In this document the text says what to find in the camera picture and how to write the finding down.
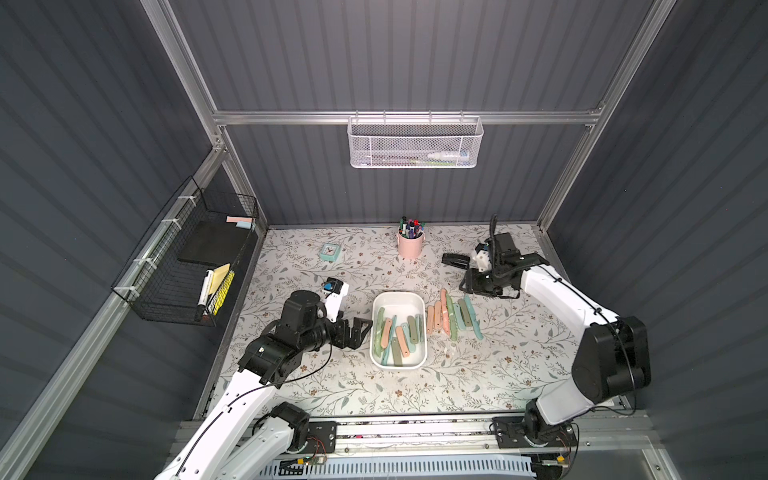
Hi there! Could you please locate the pink pen cup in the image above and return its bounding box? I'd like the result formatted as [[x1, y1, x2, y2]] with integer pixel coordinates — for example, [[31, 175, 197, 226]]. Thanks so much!
[[397, 234, 424, 260]]

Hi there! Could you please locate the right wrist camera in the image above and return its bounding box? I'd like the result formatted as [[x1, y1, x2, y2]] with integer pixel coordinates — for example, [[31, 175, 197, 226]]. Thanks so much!
[[472, 243, 492, 273]]

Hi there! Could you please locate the white wire wall basket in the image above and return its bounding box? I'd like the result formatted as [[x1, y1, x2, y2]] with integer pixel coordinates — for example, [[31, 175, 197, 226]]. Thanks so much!
[[347, 114, 484, 169]]

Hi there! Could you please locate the white oval storage box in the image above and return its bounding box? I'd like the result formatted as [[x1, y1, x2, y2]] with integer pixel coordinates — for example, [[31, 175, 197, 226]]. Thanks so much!
[[369, 292, 428, 371]]

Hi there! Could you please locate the white tube in basket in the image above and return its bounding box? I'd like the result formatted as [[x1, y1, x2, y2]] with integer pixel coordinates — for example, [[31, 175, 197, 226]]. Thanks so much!
[[426, 151, 472, 168]]

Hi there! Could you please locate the black stapler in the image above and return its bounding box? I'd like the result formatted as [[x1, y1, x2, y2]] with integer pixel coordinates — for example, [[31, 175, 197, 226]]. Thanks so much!
[[441, 253, 470, 270]]

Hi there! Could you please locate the yellow notepad in basket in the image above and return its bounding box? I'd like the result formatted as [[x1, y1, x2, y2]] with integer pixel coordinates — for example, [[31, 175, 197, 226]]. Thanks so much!
[[199, 263, 235, 318]]

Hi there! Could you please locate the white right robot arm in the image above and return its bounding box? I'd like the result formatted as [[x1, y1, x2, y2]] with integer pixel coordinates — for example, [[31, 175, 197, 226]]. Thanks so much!
[[442, 216, 652, 447]]

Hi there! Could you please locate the pink folding fruit knife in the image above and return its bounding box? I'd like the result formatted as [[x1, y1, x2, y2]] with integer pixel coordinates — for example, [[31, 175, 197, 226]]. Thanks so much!
[[440, 288, 451, 336]]

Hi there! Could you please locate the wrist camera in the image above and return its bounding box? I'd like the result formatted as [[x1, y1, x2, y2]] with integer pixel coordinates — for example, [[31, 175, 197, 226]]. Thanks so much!
[[472, 243, 492, 273], [322, 277, 350, 323]]

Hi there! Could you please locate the black wire side basket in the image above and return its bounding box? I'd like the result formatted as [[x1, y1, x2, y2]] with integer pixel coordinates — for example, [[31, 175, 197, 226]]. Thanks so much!
[[113, 178, 260, 327]]

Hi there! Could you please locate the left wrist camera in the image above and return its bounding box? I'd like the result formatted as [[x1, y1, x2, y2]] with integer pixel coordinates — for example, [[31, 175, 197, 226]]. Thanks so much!
[[322, 277, 350, 323]]

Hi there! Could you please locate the small teal box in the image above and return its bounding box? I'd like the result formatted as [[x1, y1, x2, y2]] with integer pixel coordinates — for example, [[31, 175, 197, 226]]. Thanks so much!
[[318, 243, 342, 262]]

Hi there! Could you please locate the olive green fruit knife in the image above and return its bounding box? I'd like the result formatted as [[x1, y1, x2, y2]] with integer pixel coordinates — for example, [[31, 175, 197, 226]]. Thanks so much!
[[391, 339, 403, 367]]

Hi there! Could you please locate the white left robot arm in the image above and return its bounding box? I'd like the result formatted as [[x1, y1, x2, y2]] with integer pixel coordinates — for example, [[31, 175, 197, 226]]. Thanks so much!
[[156, 290, 373, 479]]

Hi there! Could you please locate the black notebook in basket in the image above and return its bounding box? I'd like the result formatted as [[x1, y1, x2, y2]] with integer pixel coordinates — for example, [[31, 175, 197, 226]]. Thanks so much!
[[177, 221, 250, 267]]

